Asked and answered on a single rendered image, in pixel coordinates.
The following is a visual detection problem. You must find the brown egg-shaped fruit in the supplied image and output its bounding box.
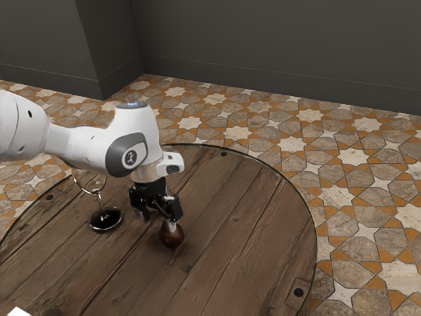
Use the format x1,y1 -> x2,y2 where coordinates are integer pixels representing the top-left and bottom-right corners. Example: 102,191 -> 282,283
158,219 -> 186,250

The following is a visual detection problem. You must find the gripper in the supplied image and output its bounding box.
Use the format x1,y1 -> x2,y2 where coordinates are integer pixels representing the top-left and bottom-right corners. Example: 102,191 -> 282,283
128,177 -> 182,232

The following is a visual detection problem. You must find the clear wine glass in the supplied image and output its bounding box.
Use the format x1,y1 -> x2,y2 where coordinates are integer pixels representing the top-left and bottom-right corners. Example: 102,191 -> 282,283
69,164 -> 123,234

